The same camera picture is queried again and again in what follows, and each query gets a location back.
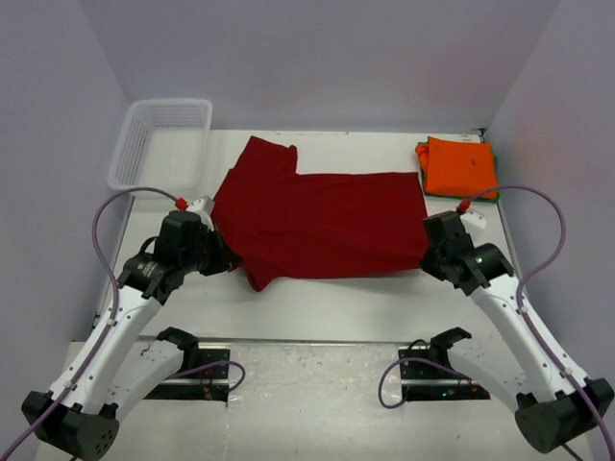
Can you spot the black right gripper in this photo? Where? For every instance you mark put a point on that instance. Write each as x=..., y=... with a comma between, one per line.
x=426, y=263

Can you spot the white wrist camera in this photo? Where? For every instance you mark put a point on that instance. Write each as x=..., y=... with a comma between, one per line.
x=473, y=221
x=203, y=207

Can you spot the dark red t shirt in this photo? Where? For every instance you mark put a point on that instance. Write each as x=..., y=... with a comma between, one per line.
x=283, y=224

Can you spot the white plastic basket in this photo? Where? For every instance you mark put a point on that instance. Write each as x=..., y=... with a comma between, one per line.
x=163, y=144

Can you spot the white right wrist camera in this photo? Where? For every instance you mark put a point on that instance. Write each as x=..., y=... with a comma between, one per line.
x=473, y=221

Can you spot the folded orange t shirt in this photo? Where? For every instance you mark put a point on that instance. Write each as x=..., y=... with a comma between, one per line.
x=456, y=169

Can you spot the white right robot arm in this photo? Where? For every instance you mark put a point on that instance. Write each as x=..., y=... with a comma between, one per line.
x=552, y=398

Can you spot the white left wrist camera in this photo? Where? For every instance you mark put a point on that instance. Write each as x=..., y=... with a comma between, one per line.
x=203, y=207

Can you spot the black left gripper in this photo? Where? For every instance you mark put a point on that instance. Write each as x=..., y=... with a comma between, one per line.
x=225, y=257

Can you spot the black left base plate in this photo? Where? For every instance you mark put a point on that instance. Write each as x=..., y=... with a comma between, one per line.
x=209, y=385

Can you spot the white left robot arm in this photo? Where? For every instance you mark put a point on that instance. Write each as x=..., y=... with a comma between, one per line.
x=81, y=412

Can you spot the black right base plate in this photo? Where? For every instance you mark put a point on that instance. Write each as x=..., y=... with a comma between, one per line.
x=423, y=382

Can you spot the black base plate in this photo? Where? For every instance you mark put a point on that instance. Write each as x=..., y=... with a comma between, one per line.
x=423, y=382
x=209, y=385

